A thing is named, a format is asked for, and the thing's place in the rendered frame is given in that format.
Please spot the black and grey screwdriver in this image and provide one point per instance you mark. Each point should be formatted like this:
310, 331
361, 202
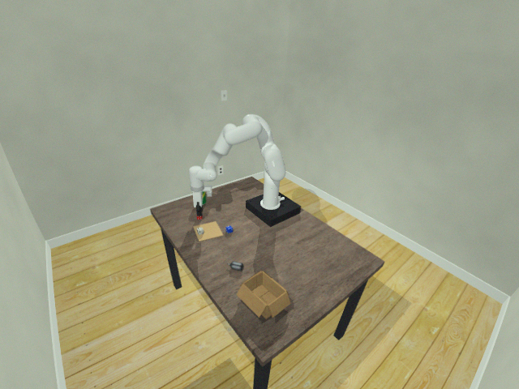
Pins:
236, 266

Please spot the beige square mat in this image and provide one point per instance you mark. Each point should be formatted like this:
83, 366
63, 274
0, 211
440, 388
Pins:
211, 230

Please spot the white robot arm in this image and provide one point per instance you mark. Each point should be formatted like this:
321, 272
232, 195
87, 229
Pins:
274, 167

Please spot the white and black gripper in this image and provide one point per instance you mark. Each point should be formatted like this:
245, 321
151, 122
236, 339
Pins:
197, 201

